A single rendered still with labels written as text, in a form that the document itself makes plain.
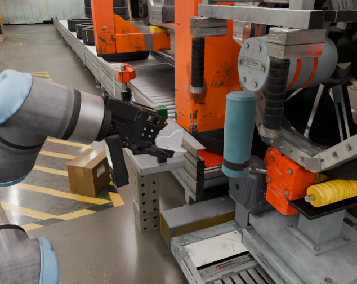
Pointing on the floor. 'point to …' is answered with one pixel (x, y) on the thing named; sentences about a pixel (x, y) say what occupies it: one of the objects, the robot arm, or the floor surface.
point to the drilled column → (146, 200)
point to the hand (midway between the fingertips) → (179, 153)
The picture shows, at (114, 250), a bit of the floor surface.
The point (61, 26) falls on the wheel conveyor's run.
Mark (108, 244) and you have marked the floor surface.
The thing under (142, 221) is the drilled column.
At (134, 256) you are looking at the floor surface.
